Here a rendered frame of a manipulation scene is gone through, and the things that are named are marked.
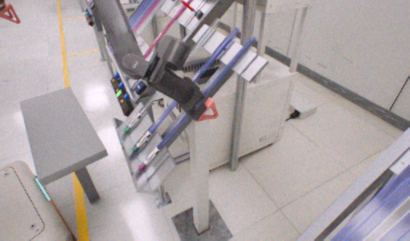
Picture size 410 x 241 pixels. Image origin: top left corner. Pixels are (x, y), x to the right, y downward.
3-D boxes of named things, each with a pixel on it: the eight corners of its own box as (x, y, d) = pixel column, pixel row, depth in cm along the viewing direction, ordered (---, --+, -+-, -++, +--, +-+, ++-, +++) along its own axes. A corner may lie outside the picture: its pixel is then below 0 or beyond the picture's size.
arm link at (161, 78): (140, 82, 55) (152, 86, 51) (153, 56, 56) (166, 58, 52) (162, 94, 60) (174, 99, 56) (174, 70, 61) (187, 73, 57)
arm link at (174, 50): (126, 72, 59) (119, 65, 51) (147, 32, 60) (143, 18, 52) (170, 94, 60) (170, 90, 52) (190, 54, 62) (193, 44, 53)
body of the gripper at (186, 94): (189, 78, 66) (170, 65, 61) (207, 96, 59) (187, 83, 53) (174, 96, 67) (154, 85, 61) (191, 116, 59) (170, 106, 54)
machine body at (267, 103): (202, 179, 154) (201, 102, 117) (165, 118, 204) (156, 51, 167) (279, 145, 178) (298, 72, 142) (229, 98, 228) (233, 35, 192)
